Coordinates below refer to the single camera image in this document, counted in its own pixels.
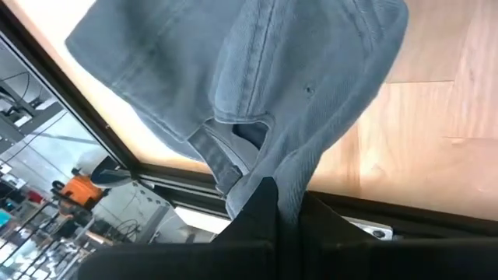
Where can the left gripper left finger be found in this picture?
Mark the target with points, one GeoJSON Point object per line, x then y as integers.
{"type": "Point", "coordinates": [249, 256]}

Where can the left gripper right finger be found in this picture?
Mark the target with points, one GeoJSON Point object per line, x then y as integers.
{"type": "Point", "coordinates": [389, 260]}

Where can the gray denim cap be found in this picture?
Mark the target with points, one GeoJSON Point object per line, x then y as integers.
{"type": "Point", "coordinates": [233, 78]}

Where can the black aluminium table frame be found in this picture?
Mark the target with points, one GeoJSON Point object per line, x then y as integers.
{"type": "Point", "coordinates": [171, 190]}

